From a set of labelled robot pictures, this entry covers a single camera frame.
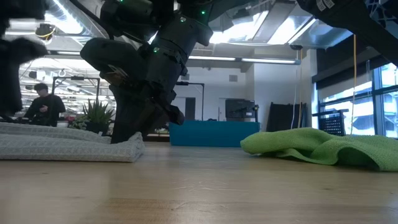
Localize person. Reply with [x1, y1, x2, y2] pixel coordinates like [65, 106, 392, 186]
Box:
[24, 82, 67, 128]

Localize black panel board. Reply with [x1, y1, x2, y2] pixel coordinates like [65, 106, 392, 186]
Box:
[266, 101, 307, 132]

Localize grey waffle microfiber towel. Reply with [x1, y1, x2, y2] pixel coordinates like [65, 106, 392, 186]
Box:
[0, 121, 146, 163]

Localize ceiling light tube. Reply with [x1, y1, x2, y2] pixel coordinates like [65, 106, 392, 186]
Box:
[188, 55, 237, 62]
[241, 57, 297, 65]

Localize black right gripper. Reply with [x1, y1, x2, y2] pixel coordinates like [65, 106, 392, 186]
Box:
[80, 15, 214, 144]

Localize small artificial green plant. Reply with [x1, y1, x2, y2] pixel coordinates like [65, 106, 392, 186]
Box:
[68, 98, 116, 135]

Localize green microfiber towel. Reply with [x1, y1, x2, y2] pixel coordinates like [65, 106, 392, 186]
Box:
[240, 127, 398, 172]

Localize black metal stand frame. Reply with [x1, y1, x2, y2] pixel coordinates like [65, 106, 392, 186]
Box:
[175, 81, 205, 121]
[51, 76, 101, 105]

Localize black mesh cart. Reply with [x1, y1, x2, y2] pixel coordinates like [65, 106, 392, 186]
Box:
[312, 108, 349, 137]

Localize teal rectangular basket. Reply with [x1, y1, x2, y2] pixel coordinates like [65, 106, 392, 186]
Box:
[169, 120, 261, 147]

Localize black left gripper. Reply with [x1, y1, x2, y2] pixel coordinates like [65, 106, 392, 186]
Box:
[0, 37, 49, 119]

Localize dark door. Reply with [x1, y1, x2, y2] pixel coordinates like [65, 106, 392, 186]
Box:
[185, 97, 197, 121]

